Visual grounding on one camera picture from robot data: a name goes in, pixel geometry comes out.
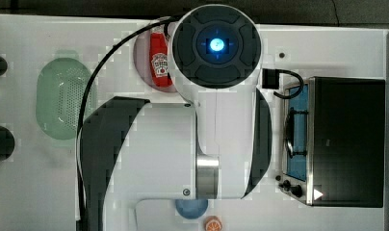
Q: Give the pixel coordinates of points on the green perforated colander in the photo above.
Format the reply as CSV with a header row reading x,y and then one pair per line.
x,y
60,89

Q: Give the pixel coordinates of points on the black toaster oven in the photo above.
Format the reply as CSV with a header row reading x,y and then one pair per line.
x,y
334,141

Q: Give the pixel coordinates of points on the black round pan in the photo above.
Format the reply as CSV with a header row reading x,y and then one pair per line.
x,y
7,143

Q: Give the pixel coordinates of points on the blue cup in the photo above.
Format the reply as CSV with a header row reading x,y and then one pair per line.
x,y
191,209

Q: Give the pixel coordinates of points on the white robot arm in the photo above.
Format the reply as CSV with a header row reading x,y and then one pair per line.
x,y
214,143

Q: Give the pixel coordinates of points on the grey round plate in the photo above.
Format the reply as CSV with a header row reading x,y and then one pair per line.
x,y
141,59

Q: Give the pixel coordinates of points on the orange slice toy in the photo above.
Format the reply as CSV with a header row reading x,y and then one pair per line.
x,y
212,223

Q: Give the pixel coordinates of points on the red ketchup bottle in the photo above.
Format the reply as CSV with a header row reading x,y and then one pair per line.
x,y
158,58

